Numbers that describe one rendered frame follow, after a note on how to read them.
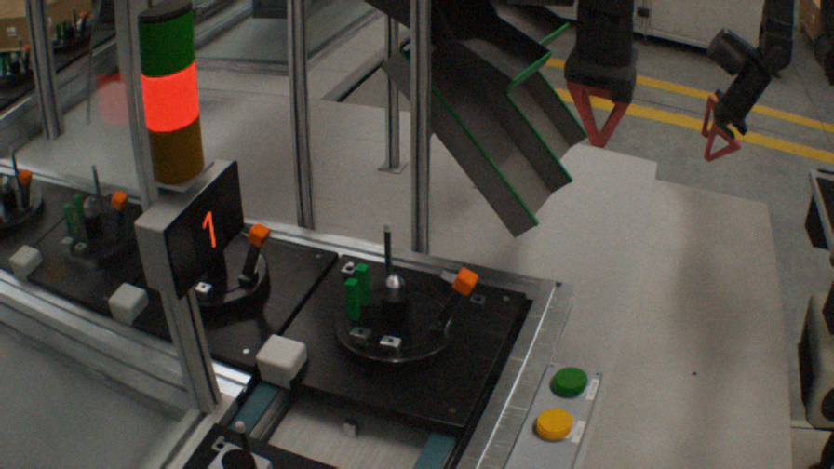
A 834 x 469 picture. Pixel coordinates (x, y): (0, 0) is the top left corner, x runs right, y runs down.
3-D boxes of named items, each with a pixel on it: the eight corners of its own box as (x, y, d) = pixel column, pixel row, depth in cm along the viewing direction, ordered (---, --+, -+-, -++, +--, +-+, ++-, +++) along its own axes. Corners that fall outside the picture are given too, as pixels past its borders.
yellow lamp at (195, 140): (214, 159, 66) (209, 109, 63) (184, 188, 62) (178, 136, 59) (173, 153, 68) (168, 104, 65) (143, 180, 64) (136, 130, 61)
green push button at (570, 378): (588, 381, 87) (591, 368, 86) (580, 404, 84) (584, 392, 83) (556, 375, 88) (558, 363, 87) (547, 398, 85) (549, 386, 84)
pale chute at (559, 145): (570, 147, 126) (588, 136, 123) (539, 182, 116) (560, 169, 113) (461, 11, 123) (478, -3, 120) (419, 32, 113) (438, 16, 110)
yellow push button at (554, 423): (574, 422, 82) (577, 410, 81) (565, 448, 79) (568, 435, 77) (540, 416, 83) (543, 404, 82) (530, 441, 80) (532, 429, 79)
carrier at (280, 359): (524, 305, 99) (533, 219, 92) (463, 439, 81) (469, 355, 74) (342, 265, 106) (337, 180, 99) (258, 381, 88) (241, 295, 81)
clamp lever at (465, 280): (451, 321, 90) (479, 274, 85) (445, 332, 88) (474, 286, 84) (423, 305, 90) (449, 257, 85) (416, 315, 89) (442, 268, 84)
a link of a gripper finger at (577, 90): (561, 149, 76) (566, 61, 71) (573, 119, 81) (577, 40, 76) (626, 164, 74) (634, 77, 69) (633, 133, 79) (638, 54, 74)
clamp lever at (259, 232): (258, 273, 97) (271, 229, 92) (250, 282, 95) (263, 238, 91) (235, 258, 97) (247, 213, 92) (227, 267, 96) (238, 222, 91)
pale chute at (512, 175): (551, 193, 114) (573, 180, 111) (514, 238, 105) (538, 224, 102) (429, 37, 111) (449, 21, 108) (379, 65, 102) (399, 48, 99)
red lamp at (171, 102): (209, 108, 63) (207, 57, 61) (177, 135, 59) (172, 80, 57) (168, 103, 65) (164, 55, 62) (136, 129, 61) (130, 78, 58)
